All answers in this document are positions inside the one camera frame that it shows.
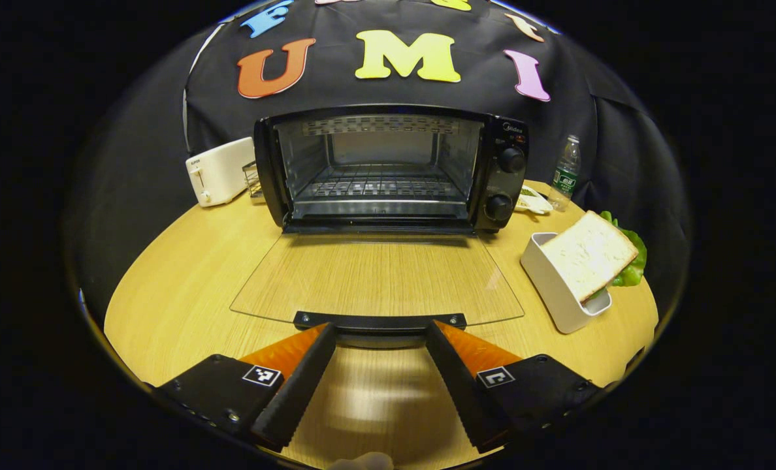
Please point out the white divided bean plate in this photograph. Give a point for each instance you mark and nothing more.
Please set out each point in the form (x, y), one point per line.
(533, 201)

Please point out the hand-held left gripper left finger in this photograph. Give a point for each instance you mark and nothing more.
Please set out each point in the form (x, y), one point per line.
(303, 385)

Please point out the lettuce sandwich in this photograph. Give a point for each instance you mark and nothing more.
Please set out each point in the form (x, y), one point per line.
(587, 254)

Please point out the black electric oven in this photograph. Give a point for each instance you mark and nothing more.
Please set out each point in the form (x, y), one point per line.
(505, 189)

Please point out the white rectangular tray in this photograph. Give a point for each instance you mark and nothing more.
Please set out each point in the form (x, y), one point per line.
(551, 287)

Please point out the white toaster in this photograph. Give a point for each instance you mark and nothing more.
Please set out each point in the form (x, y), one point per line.
(221, 173)

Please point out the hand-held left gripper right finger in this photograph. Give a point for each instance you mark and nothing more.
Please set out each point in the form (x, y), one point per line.
(456, 385)

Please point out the clear water bottle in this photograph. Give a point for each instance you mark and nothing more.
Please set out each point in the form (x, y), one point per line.
(565, 176)

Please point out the black backdrop cloth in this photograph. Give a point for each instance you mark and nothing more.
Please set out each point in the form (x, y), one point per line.
(375, 91)

